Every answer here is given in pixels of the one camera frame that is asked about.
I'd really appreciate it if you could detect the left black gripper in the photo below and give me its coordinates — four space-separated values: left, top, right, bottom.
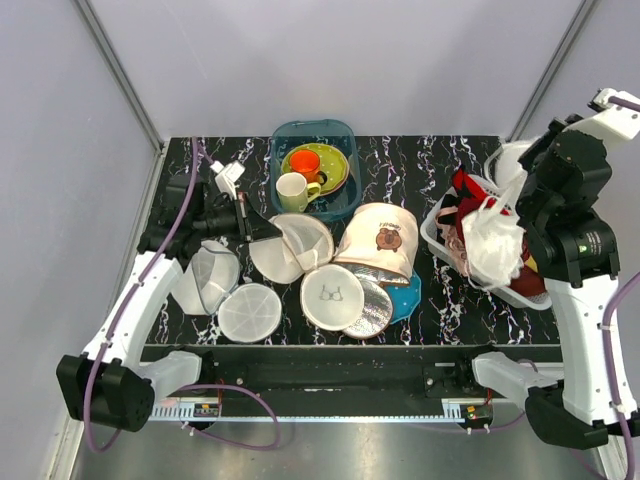
193 191 283 244

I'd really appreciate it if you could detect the white bra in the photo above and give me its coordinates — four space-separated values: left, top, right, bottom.
461 140 533 289

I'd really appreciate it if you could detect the beige mesh bra laundry bag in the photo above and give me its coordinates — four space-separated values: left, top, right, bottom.
249 213 364 331

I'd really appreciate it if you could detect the red bra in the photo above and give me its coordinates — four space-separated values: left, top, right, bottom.
456 196 545 296

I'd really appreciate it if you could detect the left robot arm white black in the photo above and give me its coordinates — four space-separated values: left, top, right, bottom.
56 174 282 432

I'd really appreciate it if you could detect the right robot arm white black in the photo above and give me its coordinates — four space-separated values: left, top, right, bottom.
453 114 639 450

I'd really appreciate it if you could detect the white open mesh laundry bag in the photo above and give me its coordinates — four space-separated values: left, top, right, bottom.
171 240 282 344

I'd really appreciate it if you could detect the pink bra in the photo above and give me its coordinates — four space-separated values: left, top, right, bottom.
435 207 470 278

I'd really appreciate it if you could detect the cream capybara insulated lunch bag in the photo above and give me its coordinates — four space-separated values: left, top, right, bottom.
334 202 419 340

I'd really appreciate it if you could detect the white plastic laundry basket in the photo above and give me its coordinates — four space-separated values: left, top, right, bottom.
420 174 551 311

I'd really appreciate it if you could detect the orange cup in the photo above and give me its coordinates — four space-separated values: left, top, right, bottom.
289 149 321 183

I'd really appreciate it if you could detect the teal transparent plastic bin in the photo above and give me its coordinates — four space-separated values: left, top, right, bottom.
269 119 362 222

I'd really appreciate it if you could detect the green dotted plate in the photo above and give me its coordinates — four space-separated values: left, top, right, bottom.
281 143 350 196

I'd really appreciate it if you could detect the red garment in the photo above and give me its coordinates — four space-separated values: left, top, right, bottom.
451 166 487 202

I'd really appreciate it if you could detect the blue dotted plate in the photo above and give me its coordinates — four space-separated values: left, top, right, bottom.
384 271 422 324

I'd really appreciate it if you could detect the cream yellow-handled mug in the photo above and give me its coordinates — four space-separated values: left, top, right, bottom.
276 172 322 213

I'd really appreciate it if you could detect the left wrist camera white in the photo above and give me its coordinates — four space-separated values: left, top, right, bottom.
210 161 245 200

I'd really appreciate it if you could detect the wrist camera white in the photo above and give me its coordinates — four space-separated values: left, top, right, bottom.
569 88 639 151
210 161 245 200

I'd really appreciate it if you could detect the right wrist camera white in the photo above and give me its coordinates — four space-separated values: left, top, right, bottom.
569 88 639 151

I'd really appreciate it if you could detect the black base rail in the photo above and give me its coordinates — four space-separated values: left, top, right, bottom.
142 343 516 419

